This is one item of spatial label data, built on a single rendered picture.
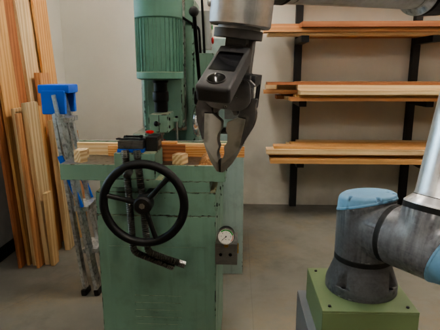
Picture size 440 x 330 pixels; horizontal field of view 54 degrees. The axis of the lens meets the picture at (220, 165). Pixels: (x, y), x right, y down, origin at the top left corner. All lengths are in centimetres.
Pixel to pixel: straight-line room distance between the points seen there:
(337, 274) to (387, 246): 18
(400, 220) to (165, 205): 83
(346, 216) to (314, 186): 296
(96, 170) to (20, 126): 128
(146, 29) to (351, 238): 99
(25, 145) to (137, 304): 146
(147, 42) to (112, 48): 247
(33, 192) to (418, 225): 237
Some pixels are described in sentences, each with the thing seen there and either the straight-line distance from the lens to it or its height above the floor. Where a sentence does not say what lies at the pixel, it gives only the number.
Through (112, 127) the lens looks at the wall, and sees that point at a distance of 410.
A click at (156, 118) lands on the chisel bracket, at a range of 164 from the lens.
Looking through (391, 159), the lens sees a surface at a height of 54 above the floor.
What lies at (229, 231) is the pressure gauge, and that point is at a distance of 152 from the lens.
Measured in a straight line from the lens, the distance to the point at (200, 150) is 167.
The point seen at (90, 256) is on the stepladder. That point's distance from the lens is 252.
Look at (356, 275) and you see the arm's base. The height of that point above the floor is 71.
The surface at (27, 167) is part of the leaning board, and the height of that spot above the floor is 65.
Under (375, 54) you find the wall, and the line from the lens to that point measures 409.
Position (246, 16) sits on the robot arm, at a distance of 61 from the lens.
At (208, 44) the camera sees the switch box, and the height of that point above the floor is 134.
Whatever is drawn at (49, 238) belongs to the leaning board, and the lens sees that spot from 298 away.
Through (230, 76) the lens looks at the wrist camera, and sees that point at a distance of 56.
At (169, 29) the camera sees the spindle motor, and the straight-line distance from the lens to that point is 160.
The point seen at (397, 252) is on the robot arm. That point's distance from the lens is 109.
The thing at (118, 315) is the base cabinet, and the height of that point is 30.
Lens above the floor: 123
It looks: 12 degrees down
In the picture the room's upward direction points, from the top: straight up
